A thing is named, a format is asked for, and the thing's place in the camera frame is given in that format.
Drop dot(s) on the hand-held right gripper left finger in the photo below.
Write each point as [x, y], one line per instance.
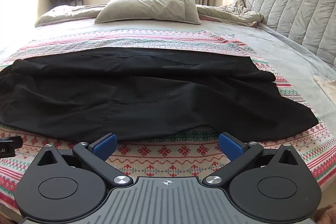
[106, 145]

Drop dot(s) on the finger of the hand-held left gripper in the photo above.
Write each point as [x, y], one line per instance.
[10, 145]

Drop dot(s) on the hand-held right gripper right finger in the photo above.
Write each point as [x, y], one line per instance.
[231, 146]

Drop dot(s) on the black pants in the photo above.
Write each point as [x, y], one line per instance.
[147, 92]

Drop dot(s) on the patterned printed blanket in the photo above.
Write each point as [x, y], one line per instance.
[168, 153]

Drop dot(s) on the grey bed sheet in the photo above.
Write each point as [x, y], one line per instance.
[291, 56]

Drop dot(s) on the beige cloth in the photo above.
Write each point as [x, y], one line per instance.
[326, 86]

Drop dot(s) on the person's fuzzy clothing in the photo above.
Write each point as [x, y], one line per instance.
[326, 216]

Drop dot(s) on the grey crumpled duvet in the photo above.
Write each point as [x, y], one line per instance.
[223, 14]

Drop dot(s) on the grey pillow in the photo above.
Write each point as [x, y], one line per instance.
[149, 7]

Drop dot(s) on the grey quilted headboard cover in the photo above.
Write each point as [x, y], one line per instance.
[296, 8]

